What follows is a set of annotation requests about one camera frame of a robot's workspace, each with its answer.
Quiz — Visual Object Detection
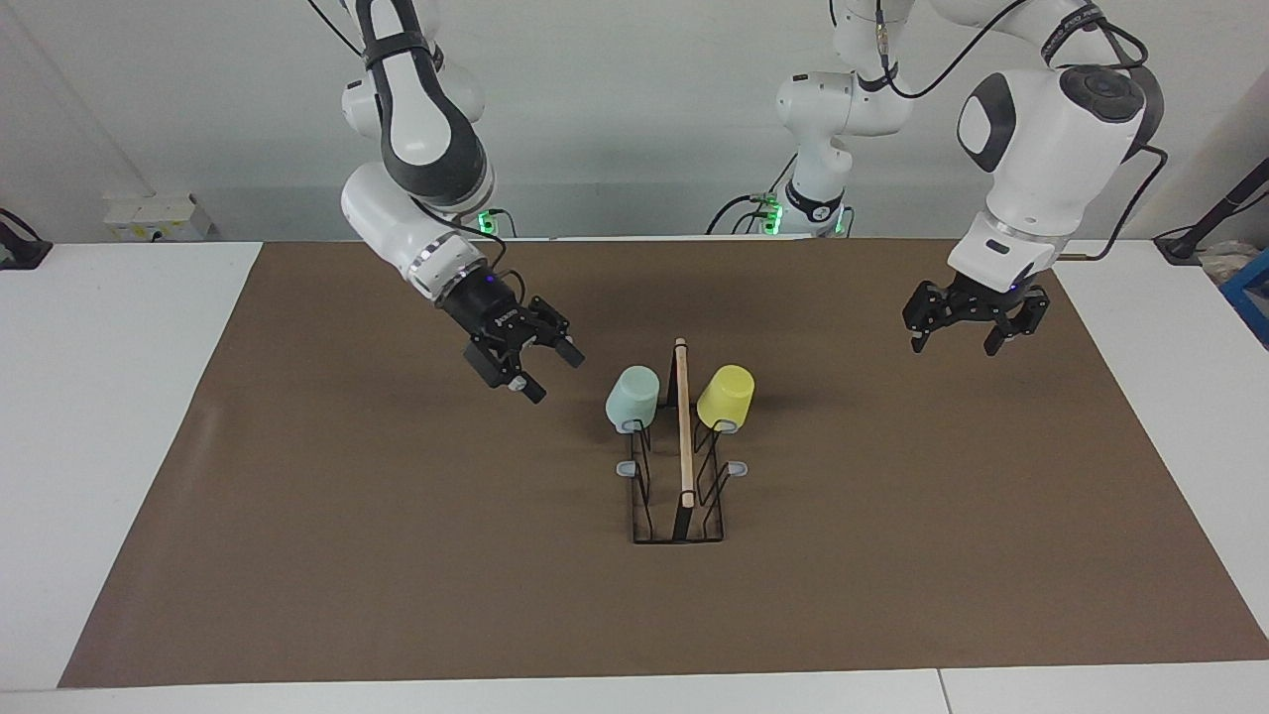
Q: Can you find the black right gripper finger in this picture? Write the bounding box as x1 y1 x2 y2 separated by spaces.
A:
463 339 549 406
523 295 587 369

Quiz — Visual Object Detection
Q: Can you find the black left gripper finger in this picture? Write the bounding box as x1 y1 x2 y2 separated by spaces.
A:
983 288 1051 357
901 281 970 354

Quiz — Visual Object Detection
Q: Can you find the pale green plastic cup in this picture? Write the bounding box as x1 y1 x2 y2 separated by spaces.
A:
606 366 661 434

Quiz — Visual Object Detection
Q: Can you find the yellow plastic cup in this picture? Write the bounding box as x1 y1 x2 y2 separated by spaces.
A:
697 365 755 434

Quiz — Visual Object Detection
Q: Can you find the crumpled clear plastic bag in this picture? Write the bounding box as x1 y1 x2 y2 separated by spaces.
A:
1195 241 1269 286

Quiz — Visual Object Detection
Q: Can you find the blue box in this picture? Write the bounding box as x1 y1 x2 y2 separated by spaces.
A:
1221 248 1269 348

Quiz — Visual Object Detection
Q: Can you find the brown table mat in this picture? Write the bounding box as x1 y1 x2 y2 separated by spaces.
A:
58 238 1269 688

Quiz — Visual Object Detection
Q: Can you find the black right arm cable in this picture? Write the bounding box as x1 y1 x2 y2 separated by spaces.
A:
307 0 517 289

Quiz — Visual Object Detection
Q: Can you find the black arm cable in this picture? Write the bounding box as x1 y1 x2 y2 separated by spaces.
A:
307 0 517 289
872 0 1171 264

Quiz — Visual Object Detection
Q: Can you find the black wire cup rack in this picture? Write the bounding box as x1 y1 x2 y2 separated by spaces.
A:
616 337 750 544

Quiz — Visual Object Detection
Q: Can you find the black base cable bundle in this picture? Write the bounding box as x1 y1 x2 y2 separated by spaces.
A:
706 149 799 236

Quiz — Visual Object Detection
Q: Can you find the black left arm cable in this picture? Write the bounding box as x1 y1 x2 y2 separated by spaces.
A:
872 0 1171 264

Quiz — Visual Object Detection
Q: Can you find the white wall socket box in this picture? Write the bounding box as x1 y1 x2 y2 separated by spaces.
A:
104 193 214 242

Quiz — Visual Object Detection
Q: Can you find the black clamp mount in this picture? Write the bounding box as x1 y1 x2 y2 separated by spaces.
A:
0 208 53 271

